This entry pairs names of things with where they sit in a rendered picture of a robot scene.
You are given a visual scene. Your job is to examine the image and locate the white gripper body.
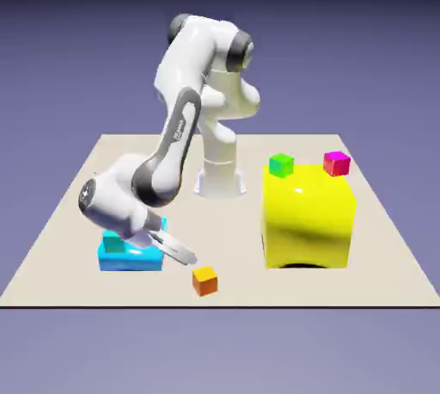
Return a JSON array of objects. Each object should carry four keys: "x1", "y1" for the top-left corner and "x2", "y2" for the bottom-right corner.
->
[{"x1": 148, "y1": 231, "x2": 199, "y2": 267}]

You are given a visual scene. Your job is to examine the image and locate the small orange cube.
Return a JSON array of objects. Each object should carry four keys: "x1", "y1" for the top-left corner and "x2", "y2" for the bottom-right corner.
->
[{"x1": 191, "y1": 265, "x2": 219, "y2": 298}]

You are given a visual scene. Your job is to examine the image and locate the small teal cube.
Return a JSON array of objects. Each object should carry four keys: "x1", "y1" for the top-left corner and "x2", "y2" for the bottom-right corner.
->
[{"x1": 101, "y1": 230, "x2": 126, "y2": 254}]

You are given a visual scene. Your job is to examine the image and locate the small green cube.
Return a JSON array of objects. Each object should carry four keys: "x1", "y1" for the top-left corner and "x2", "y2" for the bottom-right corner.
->
[{"x1": 268, "y1": 152, "x2": 296, "y2": 179}]

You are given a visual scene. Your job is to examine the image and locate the small magenta cube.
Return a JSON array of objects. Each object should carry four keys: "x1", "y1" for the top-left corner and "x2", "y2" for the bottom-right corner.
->
[{"x1": 322, "y1": 150, "x2": 351, "y2": 177}]

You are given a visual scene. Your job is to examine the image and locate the large cyan box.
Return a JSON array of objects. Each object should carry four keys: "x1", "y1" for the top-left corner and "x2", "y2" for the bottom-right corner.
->
[{"x1": 97, "y1": 217, "x2": 168, "y2": 273}]

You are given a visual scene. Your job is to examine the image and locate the large yellow box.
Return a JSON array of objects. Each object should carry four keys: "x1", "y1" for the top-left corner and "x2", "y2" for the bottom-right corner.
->
[{"x1": 260, "y1": 162, "x2": 358, "y2": 270}]

